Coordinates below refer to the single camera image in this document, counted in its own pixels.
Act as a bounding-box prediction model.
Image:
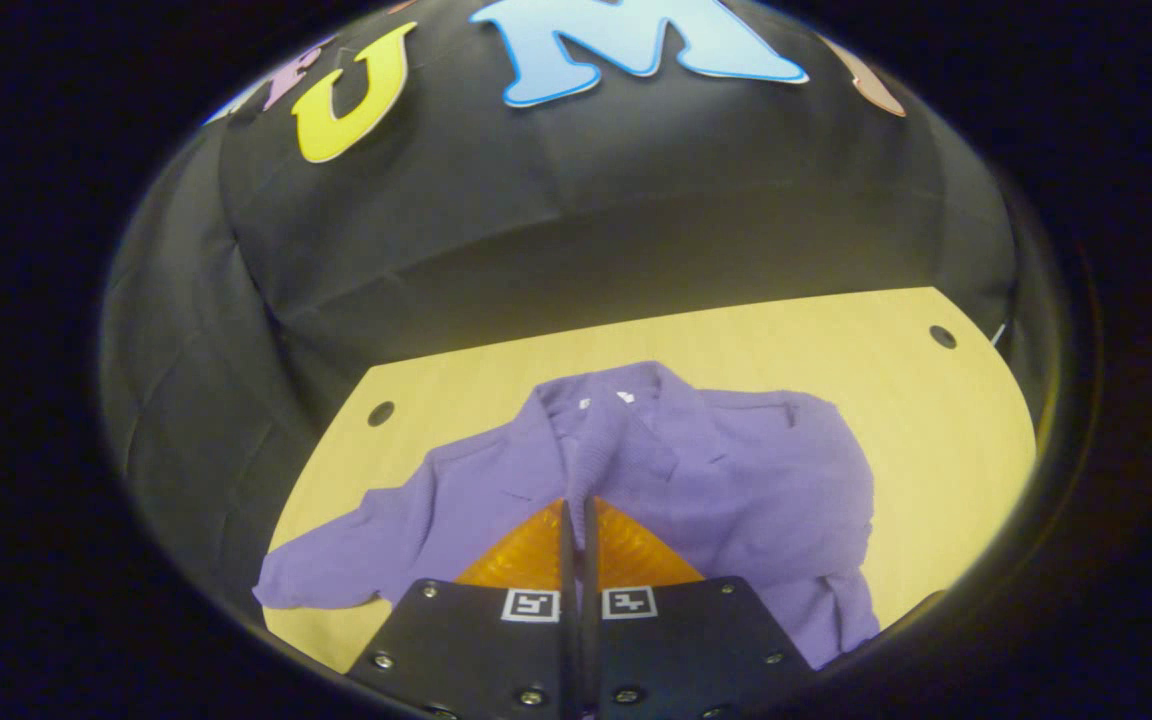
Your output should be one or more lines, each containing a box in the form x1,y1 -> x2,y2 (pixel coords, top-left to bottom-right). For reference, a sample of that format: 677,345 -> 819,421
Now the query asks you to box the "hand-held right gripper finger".
346,497 -> 582,720
581,495 -> 822,720

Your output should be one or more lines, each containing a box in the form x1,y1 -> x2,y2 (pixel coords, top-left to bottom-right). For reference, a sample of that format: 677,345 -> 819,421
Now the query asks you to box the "black backdrop cloth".
101,0 -> 1057,621

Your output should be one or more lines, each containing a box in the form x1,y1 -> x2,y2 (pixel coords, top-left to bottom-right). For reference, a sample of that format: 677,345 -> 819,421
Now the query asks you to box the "purple knit cardigan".
253,360 -> 882,671

